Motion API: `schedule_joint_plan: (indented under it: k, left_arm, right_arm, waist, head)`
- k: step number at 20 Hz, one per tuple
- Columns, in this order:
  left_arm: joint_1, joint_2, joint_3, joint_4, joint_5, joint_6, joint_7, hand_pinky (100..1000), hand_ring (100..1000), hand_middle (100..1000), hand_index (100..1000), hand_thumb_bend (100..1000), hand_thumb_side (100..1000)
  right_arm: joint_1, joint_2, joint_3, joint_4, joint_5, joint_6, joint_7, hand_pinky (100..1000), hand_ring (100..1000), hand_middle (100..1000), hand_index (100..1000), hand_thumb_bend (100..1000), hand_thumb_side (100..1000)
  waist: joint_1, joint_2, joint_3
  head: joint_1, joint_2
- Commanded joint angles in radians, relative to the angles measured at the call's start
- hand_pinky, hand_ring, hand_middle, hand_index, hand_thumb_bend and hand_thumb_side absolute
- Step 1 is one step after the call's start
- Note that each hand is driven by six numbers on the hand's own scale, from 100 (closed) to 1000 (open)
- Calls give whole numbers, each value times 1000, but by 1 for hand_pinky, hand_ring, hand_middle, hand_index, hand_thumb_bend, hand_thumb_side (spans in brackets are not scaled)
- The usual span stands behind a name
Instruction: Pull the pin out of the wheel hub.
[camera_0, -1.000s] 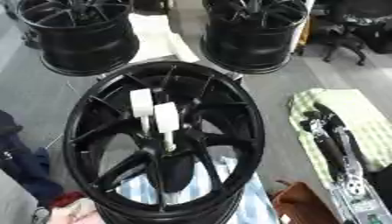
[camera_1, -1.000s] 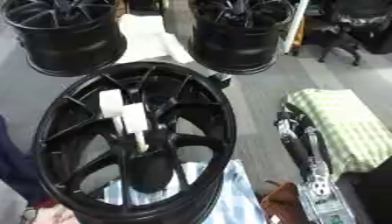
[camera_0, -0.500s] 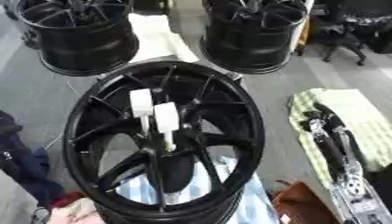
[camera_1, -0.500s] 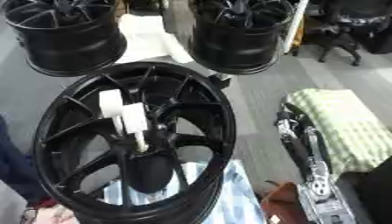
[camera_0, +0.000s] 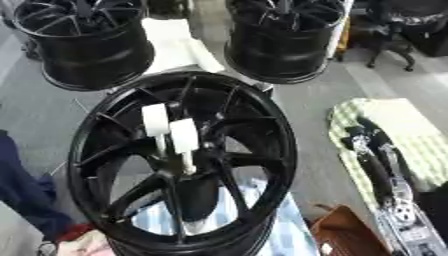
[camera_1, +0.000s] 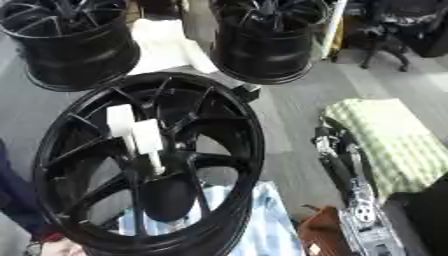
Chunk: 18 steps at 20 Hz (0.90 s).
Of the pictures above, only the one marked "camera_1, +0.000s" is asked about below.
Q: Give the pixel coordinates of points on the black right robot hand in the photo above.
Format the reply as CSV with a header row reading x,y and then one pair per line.
x,y
339,166

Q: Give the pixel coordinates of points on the silver and black right robot arm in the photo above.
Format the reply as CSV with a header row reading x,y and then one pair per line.
x,y
373,230

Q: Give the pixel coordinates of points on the large black spoked wheel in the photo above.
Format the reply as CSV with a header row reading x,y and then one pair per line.
x,y
233,133

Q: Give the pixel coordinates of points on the black wheel rim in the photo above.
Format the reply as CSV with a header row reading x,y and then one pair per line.
x,y
81,56
262,53

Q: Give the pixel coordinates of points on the brown box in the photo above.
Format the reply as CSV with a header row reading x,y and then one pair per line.
x,y
321,233

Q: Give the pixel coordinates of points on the blue and white cloth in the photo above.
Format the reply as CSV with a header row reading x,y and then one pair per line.
x,y
268,226

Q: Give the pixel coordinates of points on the white and yellow upright panel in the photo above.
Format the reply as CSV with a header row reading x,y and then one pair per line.
x,y
332,26

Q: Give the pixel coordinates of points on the black office chair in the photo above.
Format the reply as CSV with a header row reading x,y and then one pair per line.
x,y
388,30

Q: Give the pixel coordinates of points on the black round object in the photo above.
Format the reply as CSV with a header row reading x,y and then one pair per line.
x,y
168,200

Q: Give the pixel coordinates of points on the person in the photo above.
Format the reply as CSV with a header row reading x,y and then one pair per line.
x,y
17,196

